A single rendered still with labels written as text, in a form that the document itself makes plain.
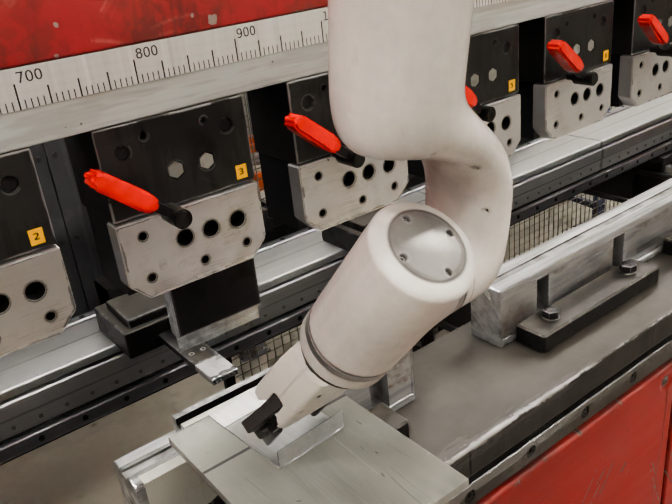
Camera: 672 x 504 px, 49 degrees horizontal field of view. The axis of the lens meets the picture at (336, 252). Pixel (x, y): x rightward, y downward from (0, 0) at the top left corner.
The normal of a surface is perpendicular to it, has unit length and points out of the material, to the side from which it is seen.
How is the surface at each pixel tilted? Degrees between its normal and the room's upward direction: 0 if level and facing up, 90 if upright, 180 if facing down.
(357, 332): 102
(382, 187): 90
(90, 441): 0
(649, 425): 90
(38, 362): 0
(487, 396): 0
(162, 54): 90
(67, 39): 90
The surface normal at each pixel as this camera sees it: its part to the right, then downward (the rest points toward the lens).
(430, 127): 0.41, 0.60
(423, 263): 0.34, -0.51
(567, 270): 0.61, 0.27
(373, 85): -0.39, 0.48
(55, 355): -0.10, -0.90
